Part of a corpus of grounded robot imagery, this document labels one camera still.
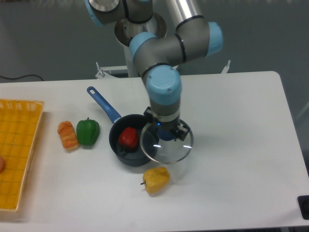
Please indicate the yellow wicker basket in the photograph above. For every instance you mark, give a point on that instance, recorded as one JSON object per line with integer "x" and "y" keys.
{"x": 19, "y": 123}

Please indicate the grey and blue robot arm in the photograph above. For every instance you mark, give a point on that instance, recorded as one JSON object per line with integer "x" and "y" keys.
{"x": 155, "y": 58}

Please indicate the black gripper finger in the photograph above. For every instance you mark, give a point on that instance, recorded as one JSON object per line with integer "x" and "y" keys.
{"x": 180, "y": 131}
{"x": 148, "y": 114}

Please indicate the dark pot blue handle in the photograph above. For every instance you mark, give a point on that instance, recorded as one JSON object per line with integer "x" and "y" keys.
{"x": 137, "y": 158}

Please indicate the red toy bell pepper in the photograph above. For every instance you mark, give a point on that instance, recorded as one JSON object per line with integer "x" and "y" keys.
{"x": 128, "y": 140}

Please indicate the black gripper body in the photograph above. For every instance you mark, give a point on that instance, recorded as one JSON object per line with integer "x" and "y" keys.
{"x": 167, "y": 125}

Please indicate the glass pot lid blue knob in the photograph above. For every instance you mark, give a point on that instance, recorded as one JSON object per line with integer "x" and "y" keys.
{"x": 163, "y": 149}

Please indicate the white table bracket right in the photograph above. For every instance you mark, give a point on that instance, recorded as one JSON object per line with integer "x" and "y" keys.
{"x": 226, "y": 67}

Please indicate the orange toy bread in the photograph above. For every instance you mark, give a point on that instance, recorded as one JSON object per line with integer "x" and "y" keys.
{"x": 68, "y": 136}

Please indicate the green toy bell pepper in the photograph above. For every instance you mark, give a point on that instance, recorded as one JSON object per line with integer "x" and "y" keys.
{"x": 87, "y": 132}

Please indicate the black device at table edge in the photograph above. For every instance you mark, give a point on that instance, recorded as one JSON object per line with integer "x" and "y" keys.
{"x": 303, "y": 202}

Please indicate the yellow toy bell pepper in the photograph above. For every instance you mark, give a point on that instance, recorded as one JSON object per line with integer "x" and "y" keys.
{"x": 155, "y": 179}

